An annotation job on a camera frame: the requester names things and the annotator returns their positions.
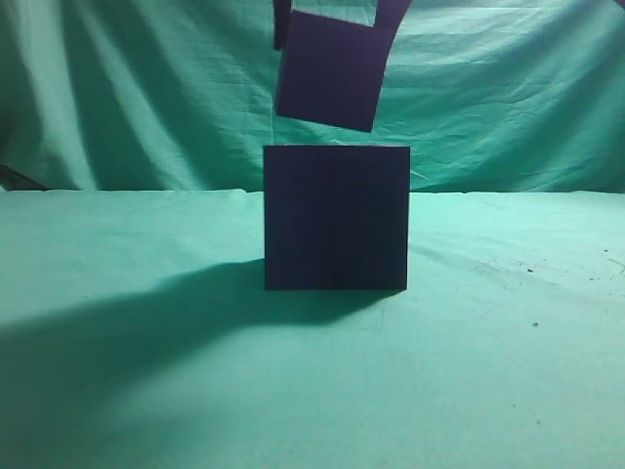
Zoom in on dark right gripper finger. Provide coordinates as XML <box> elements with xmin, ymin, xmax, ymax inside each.
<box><xmin>374</xmin><ymin>0</ymin><xmax>406</xmax><ymax>30</ymax></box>

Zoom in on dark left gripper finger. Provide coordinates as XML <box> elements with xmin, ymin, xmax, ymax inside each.
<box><xmin>272</xmin><ymin>0</ymin><xmax>293</xmax><ymax>50</ymax></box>

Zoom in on dark purple cube block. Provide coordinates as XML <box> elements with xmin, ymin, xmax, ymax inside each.
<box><xmin>275</xmin><ymin>10</ymin><xmax>395</xmax><ymax>133</ymax></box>

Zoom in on dark blue groove box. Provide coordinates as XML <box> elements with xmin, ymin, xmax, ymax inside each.
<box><xmin>263</xmin><ymin>145</ymin><xmax>411</xmax><ymax>290</ymax></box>

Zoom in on green cloth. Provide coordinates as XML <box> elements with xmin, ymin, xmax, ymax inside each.
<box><xmin>1</xmin><ymin>1</ymin><xmax>624</xmax><ymax>468</ymax></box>

